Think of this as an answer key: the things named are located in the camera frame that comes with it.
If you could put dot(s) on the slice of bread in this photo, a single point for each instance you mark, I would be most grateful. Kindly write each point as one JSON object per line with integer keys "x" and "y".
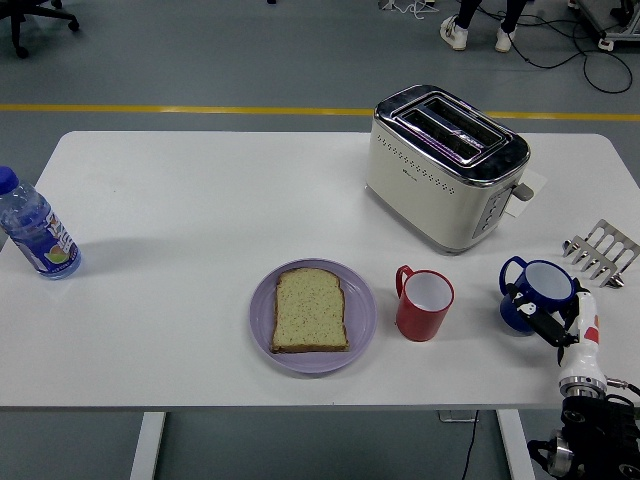
{"x": 310, "y": 315}

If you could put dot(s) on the white table leg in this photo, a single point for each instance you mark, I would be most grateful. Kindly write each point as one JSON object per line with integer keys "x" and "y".
{"x": 512, "y": 440}
{"x": 147, "y": 445}

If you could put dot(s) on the purple plate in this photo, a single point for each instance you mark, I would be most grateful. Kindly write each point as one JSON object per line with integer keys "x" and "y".
{"x": 262, "y": 320}

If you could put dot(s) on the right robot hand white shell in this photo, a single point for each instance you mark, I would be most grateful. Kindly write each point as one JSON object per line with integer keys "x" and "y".
{"x": 582, "y": 345}

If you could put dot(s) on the metal frame equipment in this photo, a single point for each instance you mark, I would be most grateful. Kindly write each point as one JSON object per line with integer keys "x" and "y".
{"x": 612, "y": 20}

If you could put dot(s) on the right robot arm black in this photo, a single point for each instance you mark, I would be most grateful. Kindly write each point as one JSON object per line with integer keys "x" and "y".
{"x": 600, "y": 435}

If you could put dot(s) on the red cup white inside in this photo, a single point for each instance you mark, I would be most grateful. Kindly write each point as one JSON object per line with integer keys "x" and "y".
{"x": 417, "y": 325}

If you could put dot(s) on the black office chair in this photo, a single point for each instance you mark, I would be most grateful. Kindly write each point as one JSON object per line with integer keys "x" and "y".
{"x": 22, "y": 15}

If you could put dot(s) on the grey table control box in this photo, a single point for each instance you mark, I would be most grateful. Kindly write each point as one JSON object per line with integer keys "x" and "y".
{"x": 457, "y": 416}

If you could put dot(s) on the water bottle blue cap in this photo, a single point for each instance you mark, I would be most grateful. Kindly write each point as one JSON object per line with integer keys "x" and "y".
{"x": 35, "y": 230}

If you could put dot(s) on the person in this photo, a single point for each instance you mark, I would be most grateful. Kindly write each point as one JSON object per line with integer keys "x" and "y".
{"x": 467, "y": 15}

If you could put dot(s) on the blue cup white inside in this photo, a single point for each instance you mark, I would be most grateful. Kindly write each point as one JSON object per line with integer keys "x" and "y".
{"x": 542, "y": 280}

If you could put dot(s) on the cream and chrome toaster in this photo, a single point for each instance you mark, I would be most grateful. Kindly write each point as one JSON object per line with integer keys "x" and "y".
{"x": 420, "y": 200}

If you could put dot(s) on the metal toast rack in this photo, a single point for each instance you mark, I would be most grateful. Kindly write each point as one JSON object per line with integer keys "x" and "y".
{"x": 602, "y": 250}

